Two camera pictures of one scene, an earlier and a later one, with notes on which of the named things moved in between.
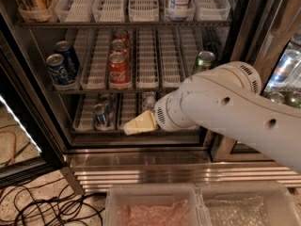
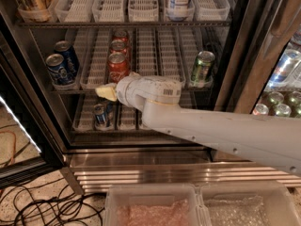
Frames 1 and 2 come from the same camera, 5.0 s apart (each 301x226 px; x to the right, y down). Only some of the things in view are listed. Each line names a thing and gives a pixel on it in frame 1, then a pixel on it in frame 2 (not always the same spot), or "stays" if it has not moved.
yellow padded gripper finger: x=143 y=122 -> x=108 y=91
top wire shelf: x=126 y=24 stays
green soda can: x=204 y=60 stays
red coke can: x=119 y=72 stays
